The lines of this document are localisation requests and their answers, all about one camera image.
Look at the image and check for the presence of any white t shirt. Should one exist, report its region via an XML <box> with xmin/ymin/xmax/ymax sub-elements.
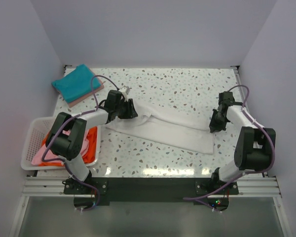
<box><xmin>106</xmin><ymin>100</ymin><xmax>214</xmax><ymax>155</ymax></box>

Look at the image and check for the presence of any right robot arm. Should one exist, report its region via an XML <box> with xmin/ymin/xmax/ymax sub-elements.
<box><xmin>209</xmin><ymin>91</ymin><xmax>276</xmax><ymax>194</ymax></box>

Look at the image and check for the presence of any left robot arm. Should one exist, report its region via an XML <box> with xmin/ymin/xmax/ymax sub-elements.
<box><xmin>42</xmin><ymin>87</ymin><xmax>138</xmax><ymax>194</ymax></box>

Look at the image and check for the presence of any folded pink t shirt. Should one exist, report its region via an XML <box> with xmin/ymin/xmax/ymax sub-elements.
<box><xmin>68</xmin><ymin>79</ymin><xmax>104</xmax><ymax>108</ymax></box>

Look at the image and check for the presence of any folded teal t shirt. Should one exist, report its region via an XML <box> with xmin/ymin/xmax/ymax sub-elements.
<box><xmin>51</xmin><ymin>64</ymin><xmax>102</xmax><ymax>103</ymax></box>

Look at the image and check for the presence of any crumpled orange t shirt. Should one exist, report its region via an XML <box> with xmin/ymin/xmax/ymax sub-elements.
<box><xmin>31</xmin><ymin>127</ymin><xmax>98</xmax><ymax>167</ymax></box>

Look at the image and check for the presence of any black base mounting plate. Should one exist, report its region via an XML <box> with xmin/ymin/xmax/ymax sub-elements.
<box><xmin>63</xmin><ymin>176</ymin><xmax>237</xmax><ymax>213</ymax></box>

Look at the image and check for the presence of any white plastic basket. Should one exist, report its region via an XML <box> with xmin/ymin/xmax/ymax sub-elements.
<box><xmin>20</xmin><ymin>117</ymin><xmax>101</xmax><ymax>171</ymax></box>

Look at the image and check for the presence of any crumpled pink t shirt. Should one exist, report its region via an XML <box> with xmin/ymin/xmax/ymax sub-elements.
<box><xmin>31</xmin><ymin>129</ymin><xmax>89</xmax><ymax>166</ymax></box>

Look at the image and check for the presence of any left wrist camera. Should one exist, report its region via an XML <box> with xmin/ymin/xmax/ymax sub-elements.
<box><xmin>119</xmin><ymin>86</ymin><xmax>130</xmax><ymax>101</ymax></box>

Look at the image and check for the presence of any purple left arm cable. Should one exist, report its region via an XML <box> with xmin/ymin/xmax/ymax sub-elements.
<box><xmin>40</xmin><ymin>75</ymin><xmax>121</xmax><ymax>212</ymax></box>

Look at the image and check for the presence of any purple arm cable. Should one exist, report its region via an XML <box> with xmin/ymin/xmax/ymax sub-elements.
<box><xmin>183</xmin><ymin>85</ymin><xmax>277</xmax><ymax>207</ymax></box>
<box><xmin>40</xmin><ymin>75</ymin><xmax>121</xmax><ymax>212</ymax></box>

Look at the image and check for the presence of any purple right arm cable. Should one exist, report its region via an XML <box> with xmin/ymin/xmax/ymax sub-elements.
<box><xmin>183</xmin><ymin>85</ymin><xmax>277</xmax><ymax>207</ymax></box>

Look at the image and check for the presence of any aluminium frame rail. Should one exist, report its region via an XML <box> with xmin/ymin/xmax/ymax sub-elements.
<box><xmin>8</xmin><ymin>64</ymin><xmax>287</xmax><ymax>237</ymax></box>

